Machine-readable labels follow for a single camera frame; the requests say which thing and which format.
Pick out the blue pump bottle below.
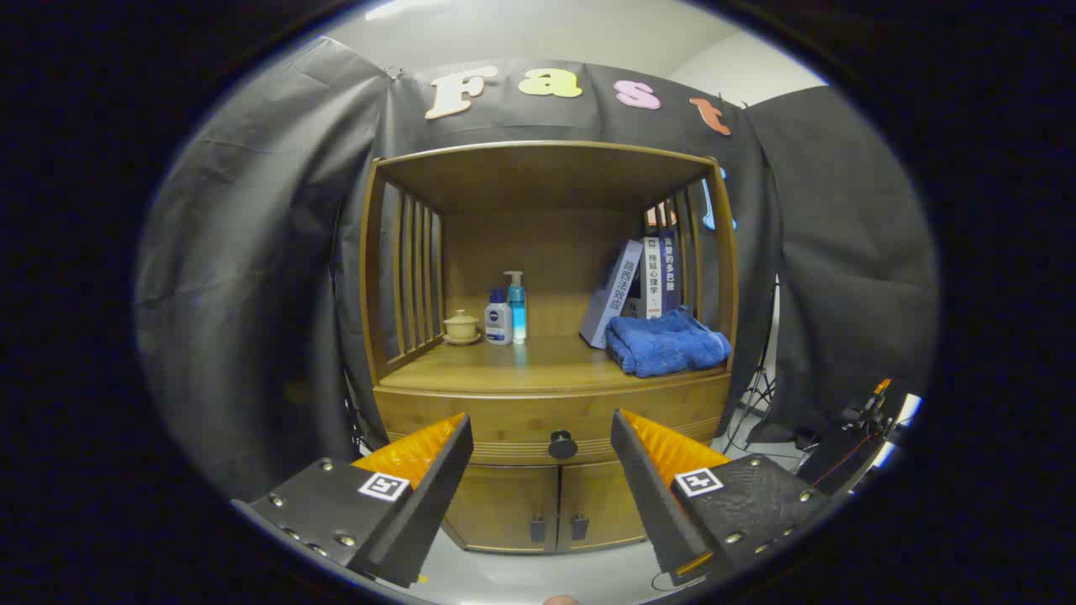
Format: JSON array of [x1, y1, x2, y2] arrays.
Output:
[[504, 271, 528, 344]]

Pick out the black equipment with orange part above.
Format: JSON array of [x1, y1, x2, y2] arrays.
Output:
[[799, 378, 921, 497]]

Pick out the dark blue book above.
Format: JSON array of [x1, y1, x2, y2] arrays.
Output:
[[660, 233, 680, 314]]

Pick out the white bottle with blue cap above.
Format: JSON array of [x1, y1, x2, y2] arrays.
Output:
[[484, 288, 514, 346]]

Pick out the white-spined book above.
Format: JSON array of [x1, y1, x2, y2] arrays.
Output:
[[642, 236, 665, 320]]

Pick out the cream lidded teacup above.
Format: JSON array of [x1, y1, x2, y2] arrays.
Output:
[[443, 309, 483, 346]]

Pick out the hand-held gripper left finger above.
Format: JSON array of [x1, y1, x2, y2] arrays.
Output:
[[231, 412, 474, 589]]

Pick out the black light stand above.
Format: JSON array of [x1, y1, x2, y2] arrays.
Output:
[[727, 277, 783, 455]]

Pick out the wooden cabinet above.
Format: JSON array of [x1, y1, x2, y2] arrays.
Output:
[[359, 139, 741, 555]]

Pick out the wooden countertop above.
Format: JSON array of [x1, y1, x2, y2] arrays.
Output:
[[378, 332, 731, 396]]

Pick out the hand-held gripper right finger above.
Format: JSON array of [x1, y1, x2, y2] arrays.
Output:
[[610, 408, 833, 587]]

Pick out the blue folded towel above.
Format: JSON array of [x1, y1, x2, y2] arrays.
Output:
[[605, 306, 732, 379]]

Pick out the black backdrop cloth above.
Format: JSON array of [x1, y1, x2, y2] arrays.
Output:
[[134, 35, 941, 505]]

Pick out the wooden drawer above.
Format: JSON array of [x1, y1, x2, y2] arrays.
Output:
[[374, 374, 732, 467]]

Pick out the wooden cabinet door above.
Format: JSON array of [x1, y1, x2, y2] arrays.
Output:
[[443, 465, 560, 554], [557, 460, 648, 551]]

